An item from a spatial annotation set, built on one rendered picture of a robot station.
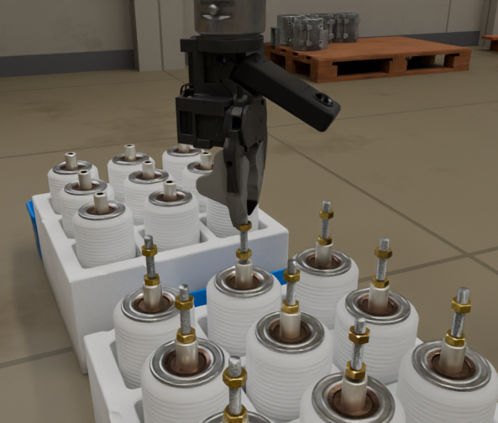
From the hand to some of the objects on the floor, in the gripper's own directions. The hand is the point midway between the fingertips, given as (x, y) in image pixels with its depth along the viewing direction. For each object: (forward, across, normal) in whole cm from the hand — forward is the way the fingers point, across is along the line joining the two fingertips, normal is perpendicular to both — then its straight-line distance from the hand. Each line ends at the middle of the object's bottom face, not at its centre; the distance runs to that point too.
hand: (249, 211), depth 67 cm
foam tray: (+35, -29, -32) cm, 55 cm away
